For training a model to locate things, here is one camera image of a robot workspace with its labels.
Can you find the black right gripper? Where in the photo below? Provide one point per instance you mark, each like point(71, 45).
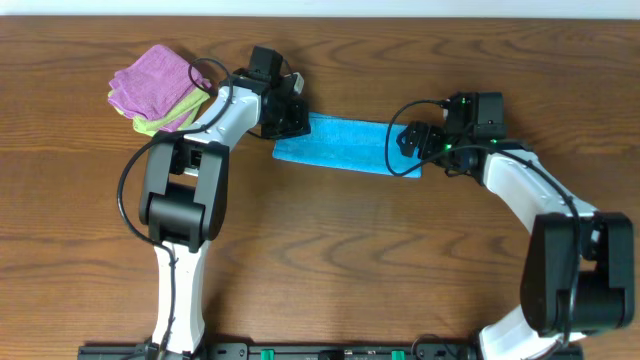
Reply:
point(415, 129)

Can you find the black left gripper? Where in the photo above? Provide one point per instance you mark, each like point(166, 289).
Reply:
point(288, 118)

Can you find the blue microfiber cloth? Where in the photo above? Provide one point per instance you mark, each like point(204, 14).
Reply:
point(339, 143)

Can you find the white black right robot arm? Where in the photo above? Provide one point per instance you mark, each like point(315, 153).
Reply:
point(578, 278)

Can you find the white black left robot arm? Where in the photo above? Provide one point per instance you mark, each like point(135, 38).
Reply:
point(185, 189)

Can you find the green upper folded cloth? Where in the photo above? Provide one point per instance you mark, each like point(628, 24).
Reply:
point(151, 116)

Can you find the green folded cloth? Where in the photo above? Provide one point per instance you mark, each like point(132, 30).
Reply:
point(151, 116)
point(151, 127)

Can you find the purple lower folded cloth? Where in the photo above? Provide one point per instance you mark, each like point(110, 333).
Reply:
point(182, 122)

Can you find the purple folded cloth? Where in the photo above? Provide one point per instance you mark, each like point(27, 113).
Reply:
point(182, 122)
point(156, 84)

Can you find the purple top folded cloth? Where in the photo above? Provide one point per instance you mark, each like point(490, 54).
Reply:
point(156, 84)

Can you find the green bottom folded cloth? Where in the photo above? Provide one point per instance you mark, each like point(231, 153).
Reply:
point(151, 127)

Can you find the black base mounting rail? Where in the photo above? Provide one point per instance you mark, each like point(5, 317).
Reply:
point(432, 349)

